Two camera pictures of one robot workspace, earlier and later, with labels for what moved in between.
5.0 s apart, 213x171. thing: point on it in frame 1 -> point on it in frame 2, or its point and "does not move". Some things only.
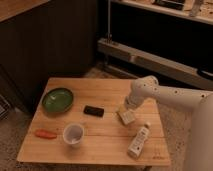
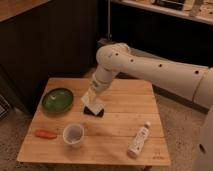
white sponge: [126, 116] -> [92, 103]
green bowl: [57, 100] does not move
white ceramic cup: [73, 135] does not move
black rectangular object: [92, 110] does not move
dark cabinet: [57, 38] does not move
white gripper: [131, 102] -> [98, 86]
